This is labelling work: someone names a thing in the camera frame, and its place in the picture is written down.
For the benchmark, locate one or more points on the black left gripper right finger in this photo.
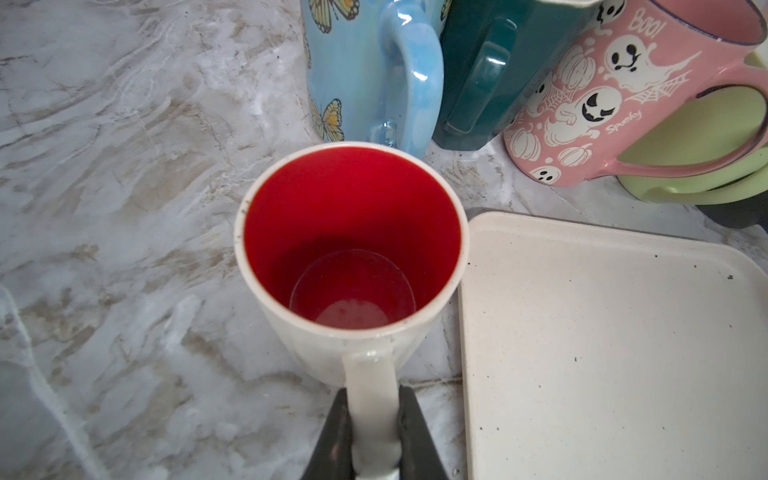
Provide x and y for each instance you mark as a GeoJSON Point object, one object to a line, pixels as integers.
{"type": "Point", "coordinates": [420, 459]}

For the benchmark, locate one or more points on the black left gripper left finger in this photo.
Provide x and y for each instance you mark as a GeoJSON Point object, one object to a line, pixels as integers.
{"type": "Point", "coordinates": [332, 455]}

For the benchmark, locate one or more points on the white mug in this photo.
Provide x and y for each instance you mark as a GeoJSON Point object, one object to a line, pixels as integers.
{"type": "Point", "coordinates": [352, 250]}

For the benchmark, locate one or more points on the light blue butterfly mug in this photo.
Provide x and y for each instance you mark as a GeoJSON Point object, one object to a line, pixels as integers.
{"type": "Point", "coordinates": [375, 70]}

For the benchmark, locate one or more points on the black mug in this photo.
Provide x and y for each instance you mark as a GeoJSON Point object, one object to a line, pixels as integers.
{"type": "Point", "coordinates": [740, 214]}

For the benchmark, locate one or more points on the dark teal mug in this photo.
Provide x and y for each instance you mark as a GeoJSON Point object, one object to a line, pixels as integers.
{"type": "Point", "coordinates": [494, 52]}

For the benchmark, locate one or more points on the pink ghost pattern mug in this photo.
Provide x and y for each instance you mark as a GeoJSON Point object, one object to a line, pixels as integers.
{"type": "Point", "coordinates": [633, 65]}

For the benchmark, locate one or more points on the light green mug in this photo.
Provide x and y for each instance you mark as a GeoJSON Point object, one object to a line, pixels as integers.
{"type": "Point", "coordinates": [701, 131]}

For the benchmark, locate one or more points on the beige plastic tray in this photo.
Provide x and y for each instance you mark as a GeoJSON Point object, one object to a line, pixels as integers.
{"type": "Point", "coordinates": [598, 353]}

